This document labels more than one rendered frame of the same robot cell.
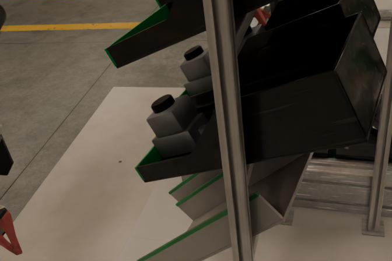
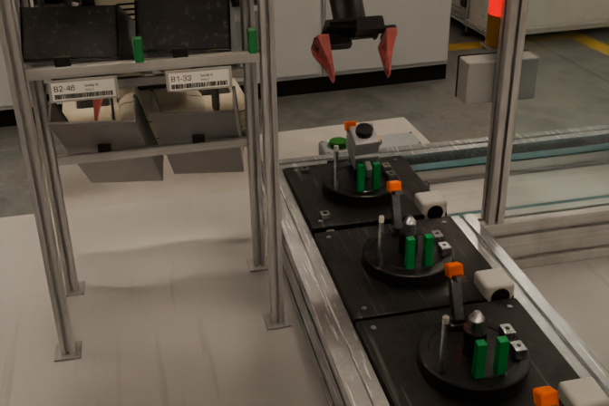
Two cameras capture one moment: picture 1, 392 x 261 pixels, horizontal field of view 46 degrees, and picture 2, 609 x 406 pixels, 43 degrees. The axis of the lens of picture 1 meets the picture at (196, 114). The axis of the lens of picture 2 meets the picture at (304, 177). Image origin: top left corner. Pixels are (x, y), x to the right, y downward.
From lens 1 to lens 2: 1.19 m
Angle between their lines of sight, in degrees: 49
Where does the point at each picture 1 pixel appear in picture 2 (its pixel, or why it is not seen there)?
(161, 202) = (238, 198)
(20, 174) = not seen: hidden behind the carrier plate
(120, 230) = (191, 190)
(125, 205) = (224, 182)
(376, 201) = (273, 283)
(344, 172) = (291, 246)
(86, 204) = not seen: hidden behind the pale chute
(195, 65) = not seen: hidden behind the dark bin
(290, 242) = (227, 275)
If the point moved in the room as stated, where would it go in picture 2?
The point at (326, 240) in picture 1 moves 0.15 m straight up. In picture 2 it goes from (240, 295) to (236, 218)
